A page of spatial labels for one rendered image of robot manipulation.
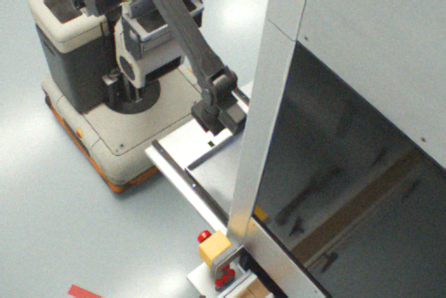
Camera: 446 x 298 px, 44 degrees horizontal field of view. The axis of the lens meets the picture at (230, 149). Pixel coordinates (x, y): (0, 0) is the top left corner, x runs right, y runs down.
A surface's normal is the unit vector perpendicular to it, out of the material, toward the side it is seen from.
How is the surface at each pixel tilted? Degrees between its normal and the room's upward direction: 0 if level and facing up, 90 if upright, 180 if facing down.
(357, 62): 90
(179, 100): 0
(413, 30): 90
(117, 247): 0
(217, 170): 0
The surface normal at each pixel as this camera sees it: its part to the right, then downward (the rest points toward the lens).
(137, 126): 0.07, -0.52
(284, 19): -0.76, 0.53
